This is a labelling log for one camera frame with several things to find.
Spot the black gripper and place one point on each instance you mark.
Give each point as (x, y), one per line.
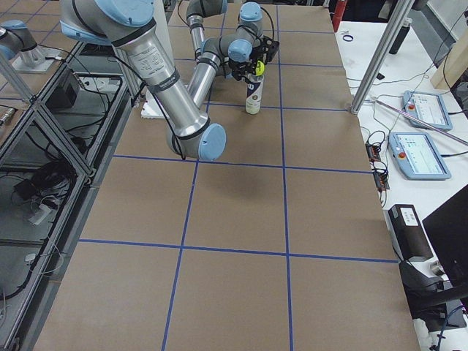
(243, 70)
(255, 56)

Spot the yellow tennis ball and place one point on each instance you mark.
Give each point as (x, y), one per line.
(259, 69)

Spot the white tennis ball can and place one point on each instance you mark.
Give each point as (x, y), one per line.
(254, 93)

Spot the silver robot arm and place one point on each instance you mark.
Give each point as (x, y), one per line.
(233, 50)
(130, 26)

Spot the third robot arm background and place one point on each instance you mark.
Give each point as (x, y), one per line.
(17, 40)

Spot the red cylinder bottle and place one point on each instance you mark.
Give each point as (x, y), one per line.
(338, 14)

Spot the teach pendant tablet far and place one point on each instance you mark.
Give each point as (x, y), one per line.
(428, 107)

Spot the teach pendant tablet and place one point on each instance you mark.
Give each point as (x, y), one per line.
(417, 157)
(428, 107)

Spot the teach pendant tablet near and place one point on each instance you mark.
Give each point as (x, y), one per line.
(417, 157)

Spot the black box white label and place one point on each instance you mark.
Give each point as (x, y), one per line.
(409, 233)

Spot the black monitor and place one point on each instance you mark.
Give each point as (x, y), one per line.
(446, 228)

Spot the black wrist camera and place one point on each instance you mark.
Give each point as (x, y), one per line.
(270, 48)

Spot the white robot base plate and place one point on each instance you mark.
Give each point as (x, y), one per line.
(152, 110)

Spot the aluminium frame post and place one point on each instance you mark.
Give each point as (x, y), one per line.
(388, 37)

